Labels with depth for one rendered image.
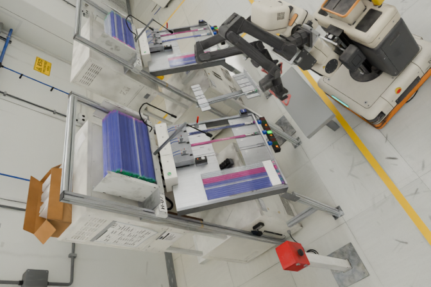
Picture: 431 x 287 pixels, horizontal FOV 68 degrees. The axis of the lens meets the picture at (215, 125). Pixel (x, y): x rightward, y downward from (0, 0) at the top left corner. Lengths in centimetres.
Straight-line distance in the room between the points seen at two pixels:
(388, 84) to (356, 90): 22
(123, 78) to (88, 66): 31
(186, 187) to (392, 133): 159
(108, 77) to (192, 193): 142
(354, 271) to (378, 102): 120
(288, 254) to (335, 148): 119
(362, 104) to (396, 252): 103
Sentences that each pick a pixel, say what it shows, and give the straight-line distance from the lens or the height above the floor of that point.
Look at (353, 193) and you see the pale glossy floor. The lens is 271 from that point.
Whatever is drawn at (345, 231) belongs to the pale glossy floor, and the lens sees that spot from 269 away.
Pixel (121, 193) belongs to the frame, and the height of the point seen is 155.
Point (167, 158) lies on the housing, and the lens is 211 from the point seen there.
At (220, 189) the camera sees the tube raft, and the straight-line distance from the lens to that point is 204.
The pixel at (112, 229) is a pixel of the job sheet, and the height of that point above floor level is 150.
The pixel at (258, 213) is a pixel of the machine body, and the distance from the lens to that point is 234.
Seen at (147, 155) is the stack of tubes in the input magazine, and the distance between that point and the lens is 205.
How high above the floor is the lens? 245
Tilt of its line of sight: 39 degrees down
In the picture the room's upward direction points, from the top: 63 degrees counter-clockwise
